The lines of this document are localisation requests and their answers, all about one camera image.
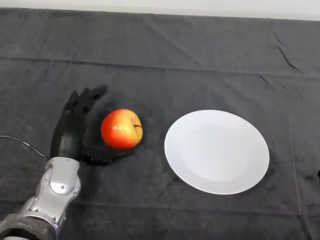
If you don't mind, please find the red yellow apple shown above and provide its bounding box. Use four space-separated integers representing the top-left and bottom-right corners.
100 108 145 151

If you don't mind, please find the dark grey table cloth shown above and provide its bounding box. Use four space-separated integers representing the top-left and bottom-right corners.
0 7 320 240

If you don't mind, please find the white round plate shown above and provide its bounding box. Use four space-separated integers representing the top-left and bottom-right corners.
163 109 270 195

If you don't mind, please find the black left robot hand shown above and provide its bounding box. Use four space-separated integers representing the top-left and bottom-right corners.
49 84 113 167

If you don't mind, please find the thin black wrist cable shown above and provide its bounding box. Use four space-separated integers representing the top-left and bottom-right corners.
0 135 50 161

